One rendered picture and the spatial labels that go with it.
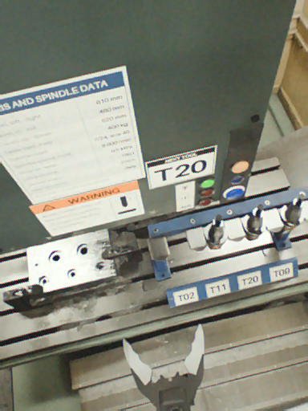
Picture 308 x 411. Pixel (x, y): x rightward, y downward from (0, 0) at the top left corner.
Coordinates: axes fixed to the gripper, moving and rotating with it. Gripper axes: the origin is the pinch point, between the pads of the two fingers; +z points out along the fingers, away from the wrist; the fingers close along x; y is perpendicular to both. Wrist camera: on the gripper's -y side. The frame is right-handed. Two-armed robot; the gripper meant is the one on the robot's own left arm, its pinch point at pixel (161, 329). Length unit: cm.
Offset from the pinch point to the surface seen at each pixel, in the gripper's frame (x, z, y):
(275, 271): 40, 20, 51
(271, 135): 71, 99, 87
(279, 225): 37, 25, 23
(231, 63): 13, 16, -49
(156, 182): 3.8, 14.9, -29.7
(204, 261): 18, 31, 58
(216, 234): 18.5, 24.6, 19.4
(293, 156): 68, 72, 67
